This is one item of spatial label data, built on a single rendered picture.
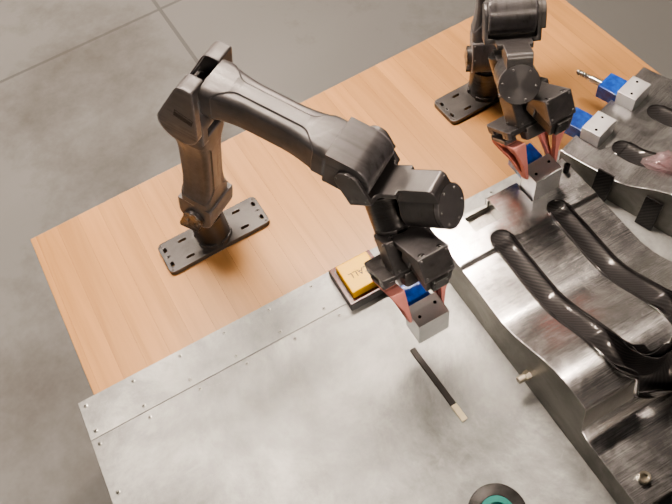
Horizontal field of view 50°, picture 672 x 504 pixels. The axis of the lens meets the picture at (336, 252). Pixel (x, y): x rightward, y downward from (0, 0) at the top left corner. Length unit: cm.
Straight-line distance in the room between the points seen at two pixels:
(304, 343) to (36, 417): 121
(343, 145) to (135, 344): 57
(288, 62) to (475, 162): 153
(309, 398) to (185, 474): 22
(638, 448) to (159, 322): 77
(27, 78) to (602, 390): 259
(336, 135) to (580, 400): 47
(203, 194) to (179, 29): 197
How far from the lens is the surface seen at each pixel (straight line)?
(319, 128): 88
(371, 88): 151
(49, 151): 282
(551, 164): 119
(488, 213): 122
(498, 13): 108
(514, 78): 104
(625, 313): 109
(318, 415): 114
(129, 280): 134
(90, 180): 265
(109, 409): 123
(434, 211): 86
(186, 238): 134
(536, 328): 109
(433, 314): 101
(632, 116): 141
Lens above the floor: 186
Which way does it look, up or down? 57 degrees down
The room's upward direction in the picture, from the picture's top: 12 degrees counter-clockwise
